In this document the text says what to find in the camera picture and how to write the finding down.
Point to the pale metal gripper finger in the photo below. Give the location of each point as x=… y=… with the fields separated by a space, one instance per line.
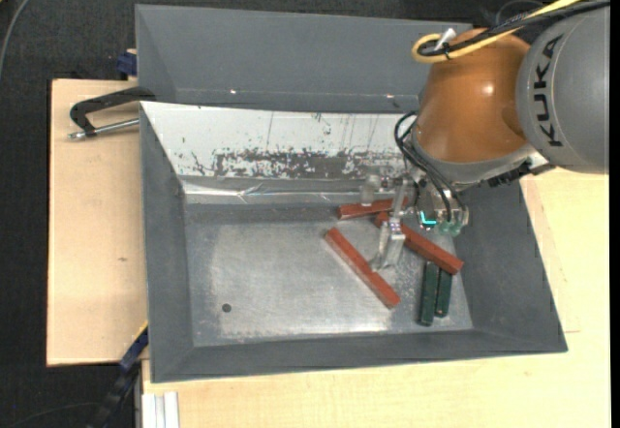
x=372 y=189
x=390 y=242

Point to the grey metal bin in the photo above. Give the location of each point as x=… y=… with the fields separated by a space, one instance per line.
x=290 y=281

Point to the dark green flat block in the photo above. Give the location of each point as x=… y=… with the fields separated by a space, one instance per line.
x=444 y=293
x=428 y=295

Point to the red-brown flat block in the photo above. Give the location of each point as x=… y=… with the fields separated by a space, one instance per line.
x=361 y=266
x=433 y=254
x=358 y=209

